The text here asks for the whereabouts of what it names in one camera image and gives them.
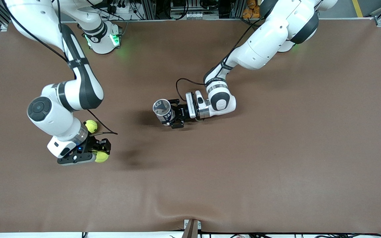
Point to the silver blue tennis ball can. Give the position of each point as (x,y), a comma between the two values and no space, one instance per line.
(163,112)

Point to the white terminal block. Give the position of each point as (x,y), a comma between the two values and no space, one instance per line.
(195,15)

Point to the aluminium frame post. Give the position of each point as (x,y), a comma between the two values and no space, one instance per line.
(236,8)
(148,8)

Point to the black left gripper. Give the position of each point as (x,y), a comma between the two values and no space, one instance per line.
(181,112)

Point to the white power strip black plugs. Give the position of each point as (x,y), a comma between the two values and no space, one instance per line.
(124,8)

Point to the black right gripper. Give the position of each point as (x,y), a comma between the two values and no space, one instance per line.
(95,144)

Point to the orange packaged goods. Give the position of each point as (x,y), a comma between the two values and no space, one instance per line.
(250,12)

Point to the black equipment box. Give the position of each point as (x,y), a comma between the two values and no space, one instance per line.
(180,5)

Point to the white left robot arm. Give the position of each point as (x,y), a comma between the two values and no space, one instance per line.
(266,39)

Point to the yellow tennis ball black print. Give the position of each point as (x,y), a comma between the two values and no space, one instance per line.
(102,157)

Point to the brown table mat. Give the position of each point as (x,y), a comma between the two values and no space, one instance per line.
(190,181)

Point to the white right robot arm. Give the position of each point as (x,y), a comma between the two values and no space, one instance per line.
(58,115)

